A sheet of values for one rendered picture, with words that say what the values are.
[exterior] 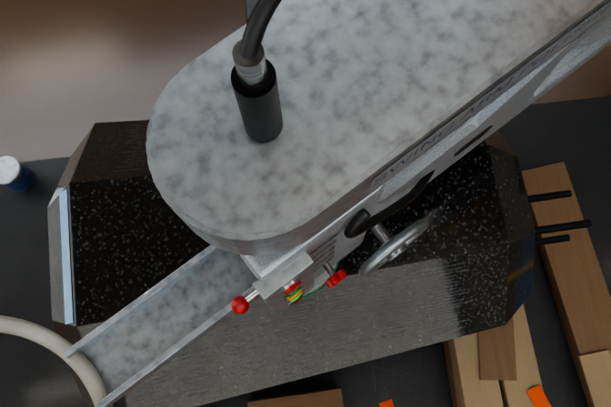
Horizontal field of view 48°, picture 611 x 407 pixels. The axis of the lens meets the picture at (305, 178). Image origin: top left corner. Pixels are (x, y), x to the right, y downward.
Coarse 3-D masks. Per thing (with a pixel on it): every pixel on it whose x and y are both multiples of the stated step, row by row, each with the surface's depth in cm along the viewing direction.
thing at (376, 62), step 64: (320, 0) 75; (384, 0) 75; (448, 0) 75; (512, 0) 75; (576, 0) 75; (192, 64) 74; (320, 64) 73; (384, 64) 73; (448, 64) 73; (512, 64) 74; (192, 128) 72; (320, 128) 71; (384, 128) 71; (448, 128) 78; (192, 192) 70; (256, 192) 70; (320, 192) 70
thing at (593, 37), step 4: (608, 20) 113; (604, 24) 114; (608, 24) 114; (600, 28) 116; (604, 28) 116; (608, 28) 117; (596, 32) 117; (600, 32) 117; (604, 32) 118; (608, 32) 119; (588, 36) 118; (592, 36) 118; (596, 36) 119; (600, 36) 119; (604, 36) 120; (584, 40) 120; (588, 40) 120; (592, 40) 120; (596, 40) 121; (580, 44) 121
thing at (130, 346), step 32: (224, 256) 130; (160, 288) 124; (192, 288) 129; (224, 288) 129; (128, 320) 127; (160, 320) 127; (192, 320) 127; (64, 352) 121; (96, 352) 125; (128, 352) 125; (160, 352) 125; (128, 384) 120
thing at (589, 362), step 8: (600, 352) 218; (608, 352) 218; (584, 360) 218; (592, 360) 218; (600, 360) 218; (608, 360) 218; (584, 368) 217; (592, 368) 217; (600, 368) 217; (608, 368) 217; (584, 376) 217; (592, 376) 216; (600, 376) 216; (608, 376) 216; (592, 384) 216; (600, 384) 216; (608, 384) 216; (592, 392) 215; (600, 392) 215; (608, 392) 215; (592, 400) 215; (600, 400) 215; (608, 400) 215
